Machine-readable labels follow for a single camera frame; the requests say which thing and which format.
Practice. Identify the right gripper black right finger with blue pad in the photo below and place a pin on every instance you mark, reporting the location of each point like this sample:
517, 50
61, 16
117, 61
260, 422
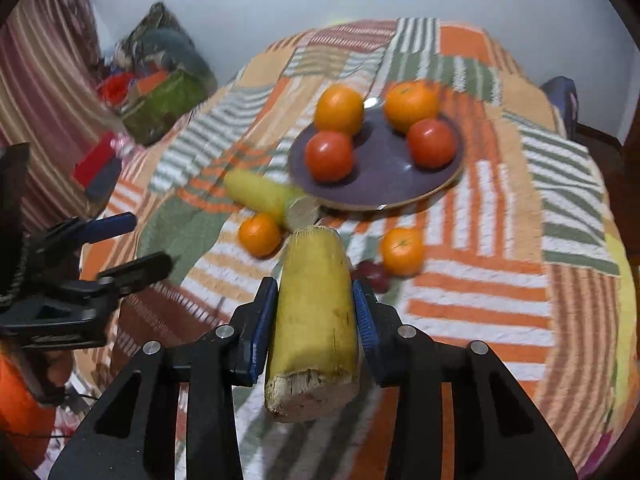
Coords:
458, 407

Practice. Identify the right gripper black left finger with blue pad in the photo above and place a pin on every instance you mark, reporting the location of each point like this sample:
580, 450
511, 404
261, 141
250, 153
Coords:
130, 432

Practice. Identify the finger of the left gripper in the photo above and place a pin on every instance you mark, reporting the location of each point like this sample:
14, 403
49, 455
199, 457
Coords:
136, 275
95, 229

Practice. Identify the yellow sugarcane piece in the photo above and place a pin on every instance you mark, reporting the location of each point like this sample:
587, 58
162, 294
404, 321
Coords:
313, 367
289, 206

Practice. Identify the red box on floor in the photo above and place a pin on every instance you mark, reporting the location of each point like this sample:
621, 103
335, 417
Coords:
98, 172

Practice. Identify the green storage box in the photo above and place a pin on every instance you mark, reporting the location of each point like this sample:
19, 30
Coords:
154, 114

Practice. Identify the small tangerine left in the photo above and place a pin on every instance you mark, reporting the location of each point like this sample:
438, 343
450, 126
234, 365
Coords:
260, 235

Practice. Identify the striped red curtain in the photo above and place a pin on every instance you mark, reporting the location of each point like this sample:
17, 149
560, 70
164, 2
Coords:
50, 68

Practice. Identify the dark red plum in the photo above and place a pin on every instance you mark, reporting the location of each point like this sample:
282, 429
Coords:
374, 273

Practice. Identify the tangerine near plums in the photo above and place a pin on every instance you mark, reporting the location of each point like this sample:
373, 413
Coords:
402, 251

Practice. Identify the red tomato left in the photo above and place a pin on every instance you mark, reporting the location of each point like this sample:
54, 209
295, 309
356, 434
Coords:
329, 156

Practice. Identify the red tomato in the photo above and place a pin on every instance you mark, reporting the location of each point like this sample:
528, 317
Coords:
329, 156
431, 144

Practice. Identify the dark purple round plate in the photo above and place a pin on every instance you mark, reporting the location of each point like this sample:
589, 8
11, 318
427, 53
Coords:
384, 176

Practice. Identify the striped patchwork bed blanket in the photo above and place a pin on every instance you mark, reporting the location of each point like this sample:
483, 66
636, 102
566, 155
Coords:
521, 252

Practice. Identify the orange on plate left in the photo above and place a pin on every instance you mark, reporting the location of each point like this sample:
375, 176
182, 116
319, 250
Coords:
339, 109

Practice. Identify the orange on plate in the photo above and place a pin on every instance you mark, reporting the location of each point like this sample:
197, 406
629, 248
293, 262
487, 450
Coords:
408, 103
339, 109

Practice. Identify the red tomato right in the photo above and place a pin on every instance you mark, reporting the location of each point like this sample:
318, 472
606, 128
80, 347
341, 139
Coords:
431, 144

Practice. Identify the orange on plate right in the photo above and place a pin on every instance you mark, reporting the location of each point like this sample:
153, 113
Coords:
408, 103

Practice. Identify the dark blue bag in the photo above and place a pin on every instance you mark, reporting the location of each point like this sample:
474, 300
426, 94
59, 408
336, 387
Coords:
562, 93

